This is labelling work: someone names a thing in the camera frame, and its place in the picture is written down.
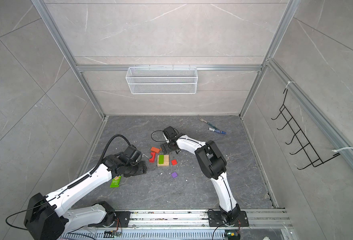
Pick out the natural wood block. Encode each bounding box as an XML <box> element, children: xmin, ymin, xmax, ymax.
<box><xmin>157</xmin><ymin>155</ymin><xmax>170</xmax><ymax>167</ymax></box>

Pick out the green snack wrapper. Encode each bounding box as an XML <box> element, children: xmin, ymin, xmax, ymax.
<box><xmin>110</xmin><ymin>176</ymin><xmax>122</xmax><ymax>188</ymax></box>

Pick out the red arch wood block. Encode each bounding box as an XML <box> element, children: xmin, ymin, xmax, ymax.
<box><xmin>149</xmin><ymin>152</ymin><xmax>156</xmax><ymax>163</ymax></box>

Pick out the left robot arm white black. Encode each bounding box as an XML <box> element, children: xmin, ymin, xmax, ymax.
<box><xmin>24</xmin><ymin>146</ymin><xmax>147</xmax><ymax>240</ymax></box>

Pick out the green rectangular block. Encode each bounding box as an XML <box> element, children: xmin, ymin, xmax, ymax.
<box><xmin>158</xmin><ymin>155</ymin><xmax>164</xmax><ymax>166</ymax></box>

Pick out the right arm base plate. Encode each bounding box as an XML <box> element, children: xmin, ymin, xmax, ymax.
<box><xmin>206</xmin><ymin>210</ymin><xmax>249</xmax><ymax>227</ymax></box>

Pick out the black wire hook rack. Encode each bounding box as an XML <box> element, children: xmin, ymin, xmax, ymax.
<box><xmin>271</xmin><ymin>89</ymin><xmax>341</xmax><ymax>170</ymax></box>

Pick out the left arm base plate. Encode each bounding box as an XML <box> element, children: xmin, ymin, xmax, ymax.
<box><xmin>88</xmin><ymin>211</ymin><xmax>131</xmax><ymax>228</ymax></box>

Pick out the white wire mesh basket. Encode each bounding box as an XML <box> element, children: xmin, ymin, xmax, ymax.
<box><xmin>126</xmin><ymin>67</ymin><xmax>198</xmax><ymax>95</ymax></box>

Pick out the blue marker pen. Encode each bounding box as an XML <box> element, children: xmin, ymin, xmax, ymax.
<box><xmin>209</xmin><ymin>128</ymin><xmax>226</xmax><ymax>135</ymax></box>

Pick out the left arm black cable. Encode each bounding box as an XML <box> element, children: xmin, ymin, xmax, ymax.
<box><xmin>97</xmin><ymin>134</ymin><xmax>132</xmax><ymax>172</ymax></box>

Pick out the orange-red wood block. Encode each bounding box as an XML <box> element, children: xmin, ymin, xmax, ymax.
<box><xmin>151</xmin><ymin>147</ymin><xmax>161</xmax><ymax>154</ymax></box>

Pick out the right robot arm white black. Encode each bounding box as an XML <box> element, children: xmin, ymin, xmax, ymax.
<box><xmin>161</xmin><ymin>126</ymin><xmax>240</xmax><ymax>225</ymax></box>

